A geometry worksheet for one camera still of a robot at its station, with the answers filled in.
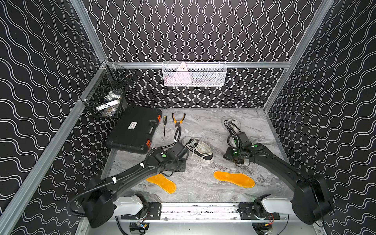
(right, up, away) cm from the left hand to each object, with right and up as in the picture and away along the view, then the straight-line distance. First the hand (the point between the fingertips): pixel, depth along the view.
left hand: (182, 164), depth 79 cm
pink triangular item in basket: (-1, +51, +11) cm, 52 cm away
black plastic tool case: (-33, +18, +21) cm, 43 cm away
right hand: (+25, +3, +7) cm, 26 cm away
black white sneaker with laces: (+10, +5, +15) cm, 19 cm away
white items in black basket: (-36, +33, -4) cm, 49 cm away
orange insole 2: (+33, -11, +8) cm, 36 cm away
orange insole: (-12, -11, +5) cm, 17 cm away
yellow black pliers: (-3, +23, +32) cm, 40 cm away
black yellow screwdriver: (-14, +22, +31) cm, 41 cm away
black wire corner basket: (-46, +37, +6) cm, 60 cm away
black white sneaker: (+29, +20, +5) cm, 35 cm away
